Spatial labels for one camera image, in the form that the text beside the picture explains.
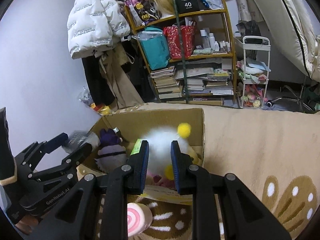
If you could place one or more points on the red gift bag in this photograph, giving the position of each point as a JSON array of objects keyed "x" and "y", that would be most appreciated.
[{"x": 176, "y": 38}]

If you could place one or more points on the yellow snack bag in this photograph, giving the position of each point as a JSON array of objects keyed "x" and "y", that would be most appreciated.
[{"x": 101, "y": 109}]

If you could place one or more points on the black hanging garment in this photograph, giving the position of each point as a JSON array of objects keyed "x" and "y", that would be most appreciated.
[{"x": 98, "y": 86}]

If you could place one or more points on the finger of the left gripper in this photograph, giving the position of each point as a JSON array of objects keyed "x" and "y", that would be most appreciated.
[
  {"x": 32, "y": 155},
  {"x": 77, "y": 154}
]

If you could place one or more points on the beige brown patterned blanket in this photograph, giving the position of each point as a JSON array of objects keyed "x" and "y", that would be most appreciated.
[{"x": 274, "y": 153}]

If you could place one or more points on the purple plush toy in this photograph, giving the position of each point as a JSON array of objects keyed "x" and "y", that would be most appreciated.
[{"x": 112, "y": 154}]

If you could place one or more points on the beige hanging coat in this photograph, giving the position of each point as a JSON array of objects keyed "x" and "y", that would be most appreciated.
[{"x": 117, "y": 80}]

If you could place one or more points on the stack of books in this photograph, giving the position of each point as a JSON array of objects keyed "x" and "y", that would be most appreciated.
[{"x": 204, "y": 77}]

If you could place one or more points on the wooden shelf unit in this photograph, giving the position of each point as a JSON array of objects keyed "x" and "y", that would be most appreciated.
[{"x": 213, "y": 36}]

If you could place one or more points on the blonde wig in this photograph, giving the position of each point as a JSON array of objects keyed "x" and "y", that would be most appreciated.
[{"x": 165, "y": 7}]

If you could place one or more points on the white puffer jacket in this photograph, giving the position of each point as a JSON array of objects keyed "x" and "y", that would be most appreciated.
[{"x": 95, "y": 26}]

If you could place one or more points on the printed cardboard box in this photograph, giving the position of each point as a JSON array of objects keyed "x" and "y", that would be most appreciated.
[{"x": 136, "y": 124}]

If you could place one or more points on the person's left hand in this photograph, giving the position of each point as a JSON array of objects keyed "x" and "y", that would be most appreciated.
[{"x": 26, "y": 224}]

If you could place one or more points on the pink swirl roll plush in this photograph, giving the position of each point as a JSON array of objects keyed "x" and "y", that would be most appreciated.
[{"x": 139, "y": 218}]

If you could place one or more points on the yellow plush toy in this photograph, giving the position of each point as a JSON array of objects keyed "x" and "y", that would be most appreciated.
[{"x": 194, "y": 156}]

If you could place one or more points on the white office chair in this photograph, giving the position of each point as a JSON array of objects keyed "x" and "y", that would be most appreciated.
[{"x": 290, "y": 26}]

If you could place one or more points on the teal bag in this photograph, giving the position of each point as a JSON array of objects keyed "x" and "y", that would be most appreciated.
[{"x": 155, "y": 47}]

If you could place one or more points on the green tissue pack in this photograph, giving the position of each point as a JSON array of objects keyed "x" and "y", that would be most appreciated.
[{"x": 78, "y": 138}]

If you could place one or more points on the white fluffy chick plush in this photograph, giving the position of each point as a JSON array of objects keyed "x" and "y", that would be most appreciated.
[{"x": 160, "y": 139}]

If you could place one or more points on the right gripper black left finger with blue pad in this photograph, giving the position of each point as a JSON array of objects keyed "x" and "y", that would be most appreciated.
[{"x": 75, "y": 215}]

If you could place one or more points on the white rolling cart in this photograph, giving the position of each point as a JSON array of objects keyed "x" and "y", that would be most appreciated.
[{"x": 253, "y": 70}]

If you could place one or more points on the colourful printed bag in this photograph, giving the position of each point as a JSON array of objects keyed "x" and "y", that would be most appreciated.
[{"x": 142, "y": 11}]

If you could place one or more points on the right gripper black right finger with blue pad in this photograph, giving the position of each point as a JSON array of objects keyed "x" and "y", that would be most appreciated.
[{"x": 222, "y": 199}]

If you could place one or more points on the black box marked 40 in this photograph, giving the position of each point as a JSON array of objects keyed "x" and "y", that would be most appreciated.
[{"x": 186, "y": 6}]

